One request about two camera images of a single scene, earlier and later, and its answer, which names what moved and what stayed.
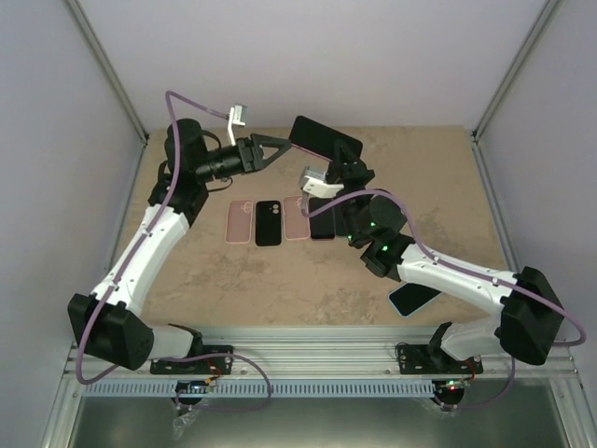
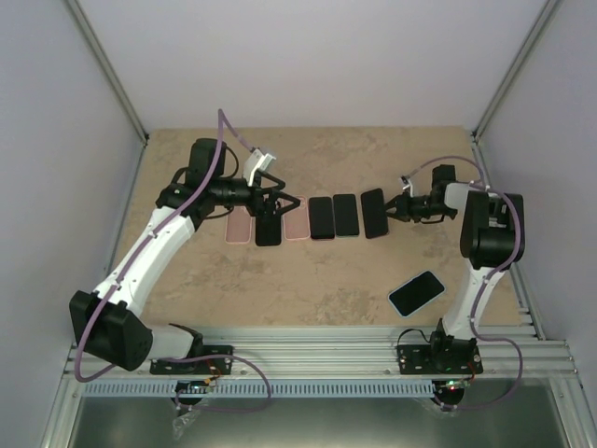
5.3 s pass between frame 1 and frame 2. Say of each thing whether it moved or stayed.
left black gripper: moved
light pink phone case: stayed
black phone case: stayed
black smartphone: stayed
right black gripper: moved
